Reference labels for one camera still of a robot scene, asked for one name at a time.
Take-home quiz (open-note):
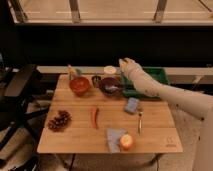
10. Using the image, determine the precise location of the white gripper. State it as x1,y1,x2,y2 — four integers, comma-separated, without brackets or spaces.
119,58,142,81

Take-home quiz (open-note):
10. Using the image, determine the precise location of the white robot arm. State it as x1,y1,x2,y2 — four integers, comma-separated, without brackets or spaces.
119,58,213,171

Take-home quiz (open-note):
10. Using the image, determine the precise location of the white paper cup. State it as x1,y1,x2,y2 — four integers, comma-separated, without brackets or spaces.
103,66,117,77

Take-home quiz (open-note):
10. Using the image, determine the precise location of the small dark cup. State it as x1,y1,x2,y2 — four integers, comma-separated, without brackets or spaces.
92,75,101,88

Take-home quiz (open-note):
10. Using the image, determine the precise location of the dark purple bowl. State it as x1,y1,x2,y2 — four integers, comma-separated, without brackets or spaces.
99,77,122,96

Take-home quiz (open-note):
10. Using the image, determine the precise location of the green plastic tray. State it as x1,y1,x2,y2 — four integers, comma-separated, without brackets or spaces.
121,67,170,99

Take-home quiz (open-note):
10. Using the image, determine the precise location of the blue sponge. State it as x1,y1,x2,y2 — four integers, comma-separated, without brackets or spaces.
124,97,139,114

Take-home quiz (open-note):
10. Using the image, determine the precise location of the red bowl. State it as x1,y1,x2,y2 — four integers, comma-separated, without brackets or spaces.
69,77,90,96

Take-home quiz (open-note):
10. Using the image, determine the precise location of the red chili pepper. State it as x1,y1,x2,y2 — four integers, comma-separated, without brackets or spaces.
91,106,99,129

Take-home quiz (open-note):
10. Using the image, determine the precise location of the blue grey cloth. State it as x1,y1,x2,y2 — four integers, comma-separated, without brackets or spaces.
107,128,127,153

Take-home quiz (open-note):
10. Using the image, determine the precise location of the red apple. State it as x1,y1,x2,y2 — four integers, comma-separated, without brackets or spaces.
119,134,133,150

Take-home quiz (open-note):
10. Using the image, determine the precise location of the brown grape bunch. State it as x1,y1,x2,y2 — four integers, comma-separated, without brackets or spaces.
47,110,71,132

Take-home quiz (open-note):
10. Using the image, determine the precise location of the black office chair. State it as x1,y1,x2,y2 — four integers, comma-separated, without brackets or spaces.
0,64,49,150

